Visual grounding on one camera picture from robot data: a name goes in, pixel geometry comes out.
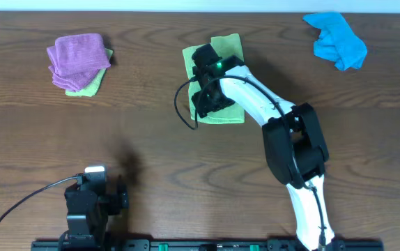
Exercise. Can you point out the purple folded cloth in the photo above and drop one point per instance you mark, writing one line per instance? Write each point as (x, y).
(86, 42)

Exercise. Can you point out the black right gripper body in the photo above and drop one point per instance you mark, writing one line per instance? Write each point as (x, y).
(212, 102)

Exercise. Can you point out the blue crumpled cloth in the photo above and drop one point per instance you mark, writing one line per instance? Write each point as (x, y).
(336, 41)

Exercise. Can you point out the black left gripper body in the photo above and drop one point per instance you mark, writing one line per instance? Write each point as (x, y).
(118, 201)

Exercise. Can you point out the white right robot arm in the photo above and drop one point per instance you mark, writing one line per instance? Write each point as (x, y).
(293, 140)

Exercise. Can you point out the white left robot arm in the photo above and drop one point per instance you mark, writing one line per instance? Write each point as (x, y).
(85, 233)

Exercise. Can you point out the light green folded cloth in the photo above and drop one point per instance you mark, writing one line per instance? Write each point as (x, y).
(90, 88)

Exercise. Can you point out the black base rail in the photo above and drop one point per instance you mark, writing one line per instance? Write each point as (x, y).
(275, 244)

